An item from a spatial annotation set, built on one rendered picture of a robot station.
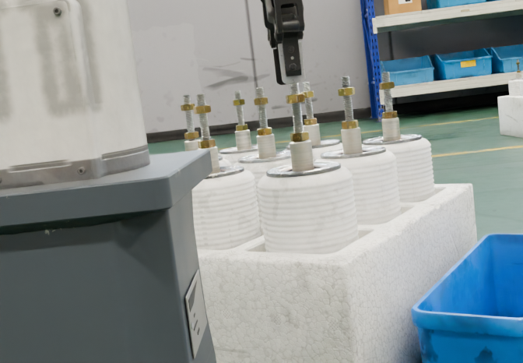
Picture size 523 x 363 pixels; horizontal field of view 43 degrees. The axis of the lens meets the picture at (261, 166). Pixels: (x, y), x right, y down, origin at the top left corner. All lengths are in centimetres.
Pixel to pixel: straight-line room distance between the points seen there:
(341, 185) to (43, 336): 36
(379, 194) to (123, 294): 44
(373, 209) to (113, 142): 42
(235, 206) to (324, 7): 526
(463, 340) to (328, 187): 18
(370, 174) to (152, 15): 541
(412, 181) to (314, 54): 507
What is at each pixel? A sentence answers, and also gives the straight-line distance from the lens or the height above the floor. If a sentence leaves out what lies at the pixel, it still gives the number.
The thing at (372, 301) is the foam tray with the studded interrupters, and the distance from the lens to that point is 64.
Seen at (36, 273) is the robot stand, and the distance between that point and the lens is 36.
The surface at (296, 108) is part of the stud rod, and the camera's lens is 66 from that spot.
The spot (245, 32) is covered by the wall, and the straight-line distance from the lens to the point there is 593.
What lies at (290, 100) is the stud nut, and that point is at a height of 32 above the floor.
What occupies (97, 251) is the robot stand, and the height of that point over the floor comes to 27.
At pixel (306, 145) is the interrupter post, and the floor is 28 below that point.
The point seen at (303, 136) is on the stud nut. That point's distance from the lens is 66.
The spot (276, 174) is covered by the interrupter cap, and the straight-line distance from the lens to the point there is 64.
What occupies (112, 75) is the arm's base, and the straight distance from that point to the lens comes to 37.
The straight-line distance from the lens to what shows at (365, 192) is 73.
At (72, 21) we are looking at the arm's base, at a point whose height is 38.
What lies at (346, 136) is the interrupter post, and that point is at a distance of 76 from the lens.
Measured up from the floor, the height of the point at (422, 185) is 19.
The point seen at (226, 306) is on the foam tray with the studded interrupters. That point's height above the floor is 13.
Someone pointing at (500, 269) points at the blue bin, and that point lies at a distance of 91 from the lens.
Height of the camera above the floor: 33
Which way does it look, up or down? 6 degrees down
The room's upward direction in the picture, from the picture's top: 7 degrees counter-clockwise
